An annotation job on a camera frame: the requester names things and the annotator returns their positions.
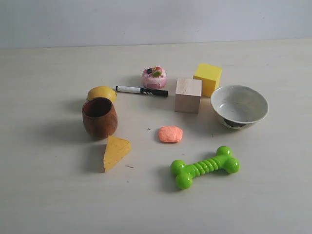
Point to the orange squishy lump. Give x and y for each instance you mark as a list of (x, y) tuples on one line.
[(170, 134)]

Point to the pink toy cake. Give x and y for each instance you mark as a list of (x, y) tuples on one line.
[(154, 77)]

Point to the green toy bone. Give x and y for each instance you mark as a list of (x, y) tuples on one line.
[(224, 160)]

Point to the yellow lemon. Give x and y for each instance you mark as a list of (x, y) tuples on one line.
[(102, 91)]

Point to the white ceramic bowl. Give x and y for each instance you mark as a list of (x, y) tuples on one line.
[(238, 107)]

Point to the plain wooden cube block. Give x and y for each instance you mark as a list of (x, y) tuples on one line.
[(188, 95)]

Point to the yellow cheese wedge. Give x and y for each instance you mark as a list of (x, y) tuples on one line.
[(116, 149)]

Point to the black white marker pen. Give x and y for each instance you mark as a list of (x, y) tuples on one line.
[(145, 91)]

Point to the yellow cube block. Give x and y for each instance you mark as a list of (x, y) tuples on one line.
[(210, 76)]

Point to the brown wooden cup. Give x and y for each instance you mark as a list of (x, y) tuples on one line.
[(99, 118)]

